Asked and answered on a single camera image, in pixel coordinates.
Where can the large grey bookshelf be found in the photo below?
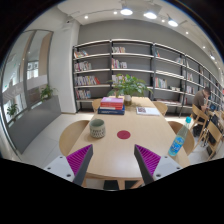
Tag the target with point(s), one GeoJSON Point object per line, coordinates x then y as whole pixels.
{"type": "Point", "coordinates": [170, 75]}

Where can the wooden chair far right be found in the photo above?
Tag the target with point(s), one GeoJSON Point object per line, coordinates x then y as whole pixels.
{"type": "Point", "coordinates": [161, 107]}

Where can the open magazine on table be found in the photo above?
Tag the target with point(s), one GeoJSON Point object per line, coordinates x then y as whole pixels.
{"type": "Point", "coordinates": [151, 111]}

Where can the wooden folding chair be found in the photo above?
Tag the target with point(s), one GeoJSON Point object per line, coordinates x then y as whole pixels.
{"type": "Point", "coordinates": [212, 136]}
{"type": "Point", "coordinates": [200, 121]}

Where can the red middle book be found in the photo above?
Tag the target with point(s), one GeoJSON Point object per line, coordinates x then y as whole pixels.
{"type": "Point", "coordinates": [112, 107]}

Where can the grey patterned ceramic mug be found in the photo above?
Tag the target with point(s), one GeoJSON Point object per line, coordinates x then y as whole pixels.
{"type": "Point", "coordinates": [97, 128]}

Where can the blue bottom book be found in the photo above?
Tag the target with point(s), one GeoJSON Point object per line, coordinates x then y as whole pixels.
{"type": "Point", "coordinates": [111, 112]}

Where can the potted plant on ledge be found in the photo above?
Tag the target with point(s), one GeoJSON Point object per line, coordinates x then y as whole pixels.
{"type": "Point", "coordinates": [46, 93]}

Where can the seated person in brown shirt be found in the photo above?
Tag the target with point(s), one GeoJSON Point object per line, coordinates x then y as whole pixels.
{"type": "Point", "coordinates": [200, 100]}

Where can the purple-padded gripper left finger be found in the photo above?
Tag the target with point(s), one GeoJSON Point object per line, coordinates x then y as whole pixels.
{"type": "Point", "coordinates": [72, 167]}

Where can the potted plant near window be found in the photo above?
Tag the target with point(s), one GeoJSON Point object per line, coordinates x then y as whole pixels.
{"type": "Point", "coordinates": [12, 111]}

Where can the wooden chair near left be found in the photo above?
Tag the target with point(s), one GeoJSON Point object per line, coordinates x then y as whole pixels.
{"type": "Point", "coordinates": [70, 135]}

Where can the pink top book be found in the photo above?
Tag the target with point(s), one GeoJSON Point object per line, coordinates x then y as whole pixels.
{"type": "Point", "coordinates": [110, 101]}

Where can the wooden chair far left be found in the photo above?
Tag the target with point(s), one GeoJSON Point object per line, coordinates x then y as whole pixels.
{"type": "Point", "coordinates": [96, 104]}

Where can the clear water bottle blue label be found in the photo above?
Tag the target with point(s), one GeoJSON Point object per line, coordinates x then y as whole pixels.
{"type": "Point", "coordinates": [180, 138]}

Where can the wooden chair near right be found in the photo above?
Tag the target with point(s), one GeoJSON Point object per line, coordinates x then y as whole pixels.
{"type": "Point", "coordinates": [189, 142]}

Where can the potted green plant on table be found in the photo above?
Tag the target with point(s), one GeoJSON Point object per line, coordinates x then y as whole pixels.
{"type": "Point", "coordinates": [127, 86]}

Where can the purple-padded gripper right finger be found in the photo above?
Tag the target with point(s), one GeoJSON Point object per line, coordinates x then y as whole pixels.
{"type": "Point", "coordinates": [152, 166]}

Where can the round red coaster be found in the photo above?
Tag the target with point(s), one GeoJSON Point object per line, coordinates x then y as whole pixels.
{"type": "Point", "coordinates": [123, 134]}

